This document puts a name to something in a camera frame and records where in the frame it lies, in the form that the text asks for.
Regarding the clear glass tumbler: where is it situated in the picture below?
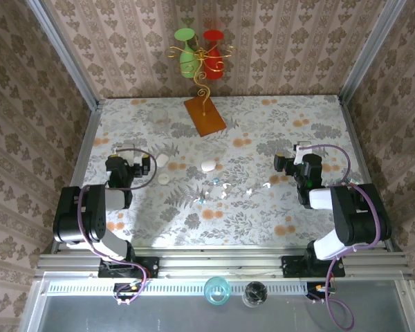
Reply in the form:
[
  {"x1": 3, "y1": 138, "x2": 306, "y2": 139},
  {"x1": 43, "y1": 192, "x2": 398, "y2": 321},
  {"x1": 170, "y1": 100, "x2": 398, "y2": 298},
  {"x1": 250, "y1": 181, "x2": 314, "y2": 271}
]
[{"x1": 147, "y1": 109, "x2": 170, "y2": 134}]

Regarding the floral tablecloth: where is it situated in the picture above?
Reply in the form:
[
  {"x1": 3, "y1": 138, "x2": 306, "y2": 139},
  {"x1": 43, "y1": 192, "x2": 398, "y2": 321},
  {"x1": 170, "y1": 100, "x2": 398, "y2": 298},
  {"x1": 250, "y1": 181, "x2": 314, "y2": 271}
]
[{"x1": 67, "y1": 95, "x2": 385, "y2": 248}]

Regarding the green wine glass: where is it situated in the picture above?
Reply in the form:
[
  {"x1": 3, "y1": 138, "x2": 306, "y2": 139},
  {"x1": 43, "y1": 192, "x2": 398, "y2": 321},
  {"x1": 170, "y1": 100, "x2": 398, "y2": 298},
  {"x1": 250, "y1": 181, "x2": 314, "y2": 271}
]
[{"x1": 174, "y1": 28, "x2": 198, "y2": 79}]

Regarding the red wine glass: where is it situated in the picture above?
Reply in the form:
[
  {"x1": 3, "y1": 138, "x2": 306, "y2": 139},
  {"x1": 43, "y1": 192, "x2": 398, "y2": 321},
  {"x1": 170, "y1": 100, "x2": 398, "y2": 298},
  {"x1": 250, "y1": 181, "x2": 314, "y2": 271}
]
[{"x1": 202, "y1": 29, "x2": 226, "y2": 81}]

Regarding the dark clear drinking glass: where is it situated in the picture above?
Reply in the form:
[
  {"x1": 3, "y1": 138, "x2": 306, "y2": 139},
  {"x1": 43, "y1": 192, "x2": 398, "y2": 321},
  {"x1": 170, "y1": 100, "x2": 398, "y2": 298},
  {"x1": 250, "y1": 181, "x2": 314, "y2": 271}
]
[{"x1": 241, "y1": 280, "x2": 268, "y2": 308}]

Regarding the teal drinking glass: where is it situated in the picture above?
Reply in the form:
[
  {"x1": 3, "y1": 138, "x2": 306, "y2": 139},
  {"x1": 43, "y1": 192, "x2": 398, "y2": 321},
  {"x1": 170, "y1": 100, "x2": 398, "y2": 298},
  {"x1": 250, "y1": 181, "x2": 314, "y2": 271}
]
[{"x1": 203, "y1": 275, "x2": 232, "y2": 306}]

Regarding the grey metal shelf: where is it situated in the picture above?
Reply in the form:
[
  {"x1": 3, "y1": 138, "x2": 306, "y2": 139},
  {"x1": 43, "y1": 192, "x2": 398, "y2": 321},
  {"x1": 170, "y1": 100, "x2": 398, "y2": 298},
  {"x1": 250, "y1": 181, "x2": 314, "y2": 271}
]
[{"x1": 20, "y1": 273, "x2": 415, "y2": 332}]

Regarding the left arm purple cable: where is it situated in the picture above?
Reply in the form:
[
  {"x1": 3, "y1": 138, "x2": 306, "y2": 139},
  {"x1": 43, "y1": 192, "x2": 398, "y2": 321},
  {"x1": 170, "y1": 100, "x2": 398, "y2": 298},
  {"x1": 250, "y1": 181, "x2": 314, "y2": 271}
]
[{"x1": 76, "y1": 147, "x2": 158, "y2": 305}]

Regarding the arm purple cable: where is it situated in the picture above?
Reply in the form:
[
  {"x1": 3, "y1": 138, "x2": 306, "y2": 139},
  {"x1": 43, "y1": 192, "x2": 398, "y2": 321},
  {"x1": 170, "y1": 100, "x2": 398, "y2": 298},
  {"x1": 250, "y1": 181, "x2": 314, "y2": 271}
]
[
  {"x1": 76, "y1": 147, "x2": 158, "y2": 305},
  {"x1": 306, "y1": 144, "x2": 383, "y2": 329}
]

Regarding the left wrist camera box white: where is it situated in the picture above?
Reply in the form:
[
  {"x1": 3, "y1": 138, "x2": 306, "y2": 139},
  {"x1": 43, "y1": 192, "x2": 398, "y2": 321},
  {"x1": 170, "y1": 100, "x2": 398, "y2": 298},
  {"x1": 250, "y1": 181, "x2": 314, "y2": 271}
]
[{"x1": 113, "y1": 143, "x2": 145, "y2": 163}]

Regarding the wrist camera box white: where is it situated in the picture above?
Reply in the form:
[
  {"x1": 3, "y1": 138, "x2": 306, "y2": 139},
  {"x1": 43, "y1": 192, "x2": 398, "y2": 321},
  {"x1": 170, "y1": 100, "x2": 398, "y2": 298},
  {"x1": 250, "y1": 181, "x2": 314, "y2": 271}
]
[
  {"x1": 293, "y1": 140, "x2": 313, "y2": 166},
  {"x1": 113, "y1": 143, "x2": 145, "y2": 163}
]

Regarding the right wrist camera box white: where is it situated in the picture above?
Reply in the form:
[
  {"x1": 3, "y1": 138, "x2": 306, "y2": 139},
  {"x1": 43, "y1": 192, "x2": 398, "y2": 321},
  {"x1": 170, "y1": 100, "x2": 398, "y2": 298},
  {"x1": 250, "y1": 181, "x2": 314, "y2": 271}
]
[{"x1": 293, "y1": 140, "x2": 313, "y2": 166}]

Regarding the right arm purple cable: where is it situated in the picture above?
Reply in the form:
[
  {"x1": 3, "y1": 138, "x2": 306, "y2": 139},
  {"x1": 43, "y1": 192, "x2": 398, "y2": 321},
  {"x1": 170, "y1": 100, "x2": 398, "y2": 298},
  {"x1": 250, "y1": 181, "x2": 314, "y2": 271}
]
[{"x1": 306, "y1": 144, "x2": 383, "y2": 329}]

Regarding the aluminium side rail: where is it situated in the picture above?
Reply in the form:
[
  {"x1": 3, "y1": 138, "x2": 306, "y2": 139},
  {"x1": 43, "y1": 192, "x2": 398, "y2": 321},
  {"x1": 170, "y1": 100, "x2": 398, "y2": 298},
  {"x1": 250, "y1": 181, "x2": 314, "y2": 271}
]
[
  {"x1": 50, "y1": 100, "x2": 103, "y2": 255},
  {"x1": 338, "y1": 95, "x2": 397, "y2": 252}
]

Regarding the gold wire rack wooden base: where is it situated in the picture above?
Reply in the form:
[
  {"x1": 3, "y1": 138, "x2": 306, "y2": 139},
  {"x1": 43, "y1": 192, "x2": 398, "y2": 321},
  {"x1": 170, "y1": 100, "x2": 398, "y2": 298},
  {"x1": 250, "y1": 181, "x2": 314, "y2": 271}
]
[{"x1": 164, "y1": 44, "x2": 236, "y2": 138}]

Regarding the aluminium mounting rail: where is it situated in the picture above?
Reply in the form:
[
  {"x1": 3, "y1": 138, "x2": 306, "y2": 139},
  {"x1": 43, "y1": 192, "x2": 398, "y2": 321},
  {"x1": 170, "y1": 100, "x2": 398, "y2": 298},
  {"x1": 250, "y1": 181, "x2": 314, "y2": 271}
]
[{"x1": 37, "y1": 246, "x2": 413, "y2": 279}]

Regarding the black cable connector block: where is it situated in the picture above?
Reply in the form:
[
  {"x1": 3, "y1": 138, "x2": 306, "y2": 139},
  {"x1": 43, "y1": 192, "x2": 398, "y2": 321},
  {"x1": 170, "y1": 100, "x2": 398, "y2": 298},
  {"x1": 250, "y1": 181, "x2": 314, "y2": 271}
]
[
  {"x1": 113, "y1": 282, "x2": 139, "y2": 301},
  {"x1": 306, "y1": 282, "x2": 333, "y2": 301}
]

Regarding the aluminium frame post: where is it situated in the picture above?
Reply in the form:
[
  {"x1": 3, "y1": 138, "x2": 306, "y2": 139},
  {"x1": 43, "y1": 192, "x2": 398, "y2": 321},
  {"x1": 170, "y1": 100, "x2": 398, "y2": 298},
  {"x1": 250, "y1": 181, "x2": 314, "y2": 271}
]
[
  {"x1": 339, "y1": 0, "x2": 407, "y2": 102},
  {"x1": 26, "y1": 0, "x2": 101, "y2": 111}
]

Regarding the slotted white cable duct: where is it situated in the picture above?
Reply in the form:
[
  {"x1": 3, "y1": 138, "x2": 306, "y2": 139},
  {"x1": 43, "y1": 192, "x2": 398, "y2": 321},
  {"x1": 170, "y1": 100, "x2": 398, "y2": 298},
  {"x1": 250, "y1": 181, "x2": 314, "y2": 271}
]
[{"x1": 46, "y1": 279, "x2": 308, "y2": 295}]

